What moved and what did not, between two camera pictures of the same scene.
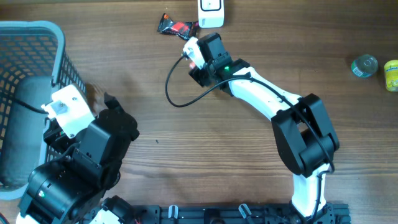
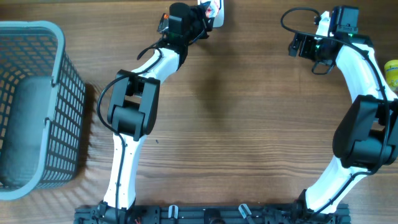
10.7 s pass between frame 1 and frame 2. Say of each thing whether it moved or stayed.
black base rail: stayed
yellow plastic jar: stayed
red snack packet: moved
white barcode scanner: stayed
